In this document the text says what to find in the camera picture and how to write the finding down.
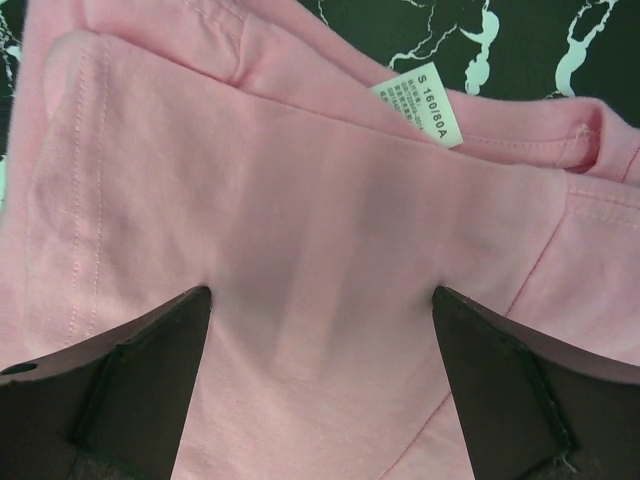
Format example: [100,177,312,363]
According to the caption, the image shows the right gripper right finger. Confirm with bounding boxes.
[432,286,639,479]

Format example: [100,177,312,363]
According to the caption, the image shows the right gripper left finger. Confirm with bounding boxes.
[1,286,212,479]

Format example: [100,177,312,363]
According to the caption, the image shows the light pink t-shirt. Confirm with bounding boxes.
[1,1,639,479]

